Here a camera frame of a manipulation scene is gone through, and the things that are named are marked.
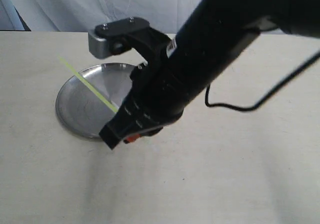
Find black camera cable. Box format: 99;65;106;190
204;49;320;112

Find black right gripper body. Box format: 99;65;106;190
99;65;184;150

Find thin green stick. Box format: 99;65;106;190
59;57;118;113

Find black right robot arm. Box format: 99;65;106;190
95;0;320;149

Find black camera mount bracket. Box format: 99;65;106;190
93;17;171;63

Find white backdrop cloth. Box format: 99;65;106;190
0;0;320;35

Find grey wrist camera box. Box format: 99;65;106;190
88;29;111;60

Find round stainless steel plate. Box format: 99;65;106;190
55;62;135;140

